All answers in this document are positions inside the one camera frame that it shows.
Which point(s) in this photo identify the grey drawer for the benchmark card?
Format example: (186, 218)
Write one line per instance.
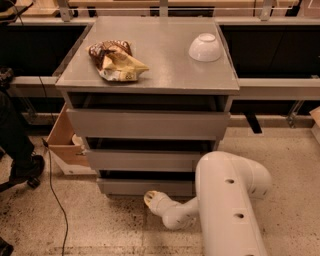
(137, 183)
(147, 116)
(169, 155)

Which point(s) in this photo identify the crumpled brown chip bag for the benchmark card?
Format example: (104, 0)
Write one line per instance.
(114, 61)

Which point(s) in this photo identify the wooden box on floor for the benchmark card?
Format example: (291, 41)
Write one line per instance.
(61, 144)

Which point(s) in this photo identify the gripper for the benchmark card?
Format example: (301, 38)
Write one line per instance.
(157, 203)

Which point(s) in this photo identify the grey top drawer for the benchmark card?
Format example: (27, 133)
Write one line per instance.
(147, 116)

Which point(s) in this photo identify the person's black leg and shoe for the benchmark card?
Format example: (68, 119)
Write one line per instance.
(26, 166)

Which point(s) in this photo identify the grey drawer cabinet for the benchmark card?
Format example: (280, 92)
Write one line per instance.
(162, 43)

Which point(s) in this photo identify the grey metal rail frame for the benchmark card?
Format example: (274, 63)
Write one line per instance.
(230, 13)

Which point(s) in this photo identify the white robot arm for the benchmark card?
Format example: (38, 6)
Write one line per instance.
(225, 185)

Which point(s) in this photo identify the white upturned bowl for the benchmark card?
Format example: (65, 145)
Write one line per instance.
(205, 48)

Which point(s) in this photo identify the grey bottom drawer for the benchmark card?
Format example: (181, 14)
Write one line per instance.
(137, 183)

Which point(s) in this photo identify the grey middle drawer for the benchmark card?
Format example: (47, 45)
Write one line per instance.
(169, 155)

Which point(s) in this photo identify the black bracket under rail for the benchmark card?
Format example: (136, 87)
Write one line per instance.
(253, 122)

